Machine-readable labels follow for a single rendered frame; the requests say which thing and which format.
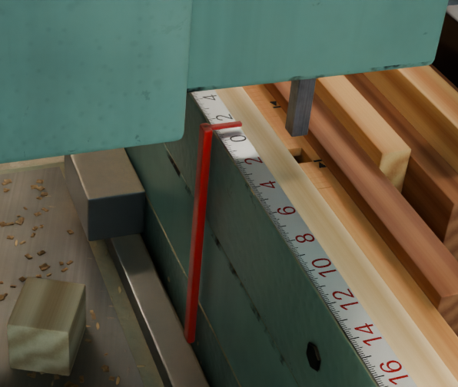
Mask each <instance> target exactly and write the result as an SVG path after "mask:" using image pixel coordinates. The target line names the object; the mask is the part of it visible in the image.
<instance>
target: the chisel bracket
mask: <svg viewBox="0 0 458 387"><path fill-rule="evenodd" d="M448 1H449V0H192V11H191V34H190V47H189V59H188V82H187V93H188V92H195V91H208V90H215V89H222V88H235V87H242V86H249V85H256V84H270V83H277V82H284V81H296V80H313V79H317V78H324V77H331V76H338V75H345V74H358V73H365V72H372V71H385V70H392V69H399V68H412V67H419V66H427V65H431V64H432V63H433V61H434V60H435V56H436V50H437V47H438V44H439V40H440V34H441V31H442V27H443V21H444V18H445V14H446V8H447V5H448Z"/></svg>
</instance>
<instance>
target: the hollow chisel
mask: <svg viewBox="0 0 458 387"><path fill-rule="evenodd" d="M315 83H316V79H313V80H296V81H291V86H290V97H289V102H288V109H287V119H286V124H285V128H286V130H287V131H288V133H289V134H290V135H291V137H296V136H303V135H307V133H308V128H309V123H310V113H311V108H312V103H313V98H314V89H315Z"/></svg>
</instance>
